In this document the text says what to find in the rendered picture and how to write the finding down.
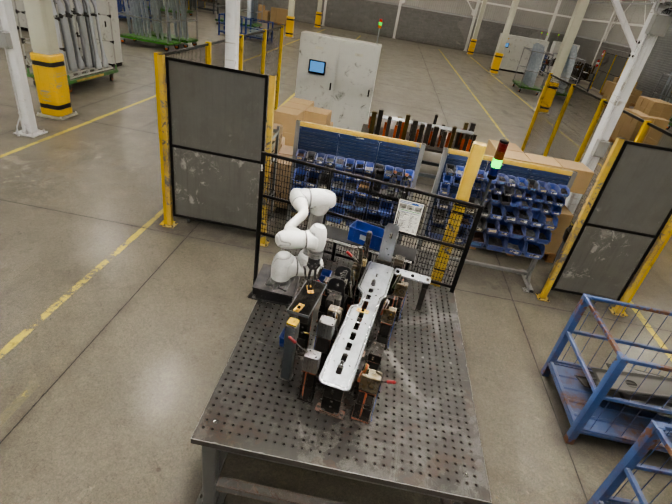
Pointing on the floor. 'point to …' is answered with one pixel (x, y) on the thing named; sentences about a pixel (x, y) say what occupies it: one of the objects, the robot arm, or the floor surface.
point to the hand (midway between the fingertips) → (310, 284)
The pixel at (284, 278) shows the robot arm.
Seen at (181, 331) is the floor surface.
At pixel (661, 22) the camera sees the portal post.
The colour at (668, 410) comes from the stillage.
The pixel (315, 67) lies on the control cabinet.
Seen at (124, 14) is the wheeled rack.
